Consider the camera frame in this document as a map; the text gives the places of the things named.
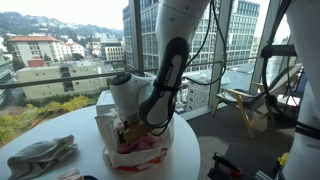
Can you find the dark window handrail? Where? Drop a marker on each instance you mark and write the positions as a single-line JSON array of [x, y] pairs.
[[66, 78]]

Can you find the wooden lounge chair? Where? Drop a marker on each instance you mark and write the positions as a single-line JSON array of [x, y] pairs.
[[246, 100]]

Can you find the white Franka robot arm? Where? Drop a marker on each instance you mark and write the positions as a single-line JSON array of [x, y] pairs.
[[173, 20]]

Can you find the dark blue cloth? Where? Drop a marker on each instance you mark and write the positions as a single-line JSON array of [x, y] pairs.
[[90, 178]]

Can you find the beige wrist camera box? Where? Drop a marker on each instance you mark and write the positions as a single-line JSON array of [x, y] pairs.
[[135, 132]]

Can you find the black stand crossbar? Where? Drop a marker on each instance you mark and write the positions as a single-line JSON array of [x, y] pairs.
[[280, 50]]

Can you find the grey crumpled cloth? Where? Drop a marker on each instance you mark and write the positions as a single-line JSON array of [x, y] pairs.
[[36, 155]]

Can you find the black red floor tool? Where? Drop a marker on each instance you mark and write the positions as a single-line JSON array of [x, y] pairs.
[[223, 166]]

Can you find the grey window post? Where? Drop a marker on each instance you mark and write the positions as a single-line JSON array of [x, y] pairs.
[[268, 20], [217, 95]]

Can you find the white red plastic bag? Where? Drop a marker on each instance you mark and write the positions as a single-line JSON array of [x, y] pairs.
[[140, 161]]

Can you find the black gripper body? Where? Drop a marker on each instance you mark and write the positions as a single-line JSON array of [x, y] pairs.
[[121, 133]]

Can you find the white rectangular box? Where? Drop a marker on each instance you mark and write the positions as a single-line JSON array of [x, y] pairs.
[[104, 101]]

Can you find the blue fabric seat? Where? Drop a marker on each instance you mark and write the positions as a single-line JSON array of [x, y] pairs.
[[301, 85]]

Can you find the grey window base frame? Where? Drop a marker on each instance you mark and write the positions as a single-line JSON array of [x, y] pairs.
[[196, 113]]

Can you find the small yellow object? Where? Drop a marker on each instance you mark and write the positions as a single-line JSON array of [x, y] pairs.
[[284, 159]]

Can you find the cream cloth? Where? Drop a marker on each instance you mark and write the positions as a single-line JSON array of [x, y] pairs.
[[68, 175]]

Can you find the dark window mullion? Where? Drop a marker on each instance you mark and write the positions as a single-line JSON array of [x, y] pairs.
[[138, 40]]

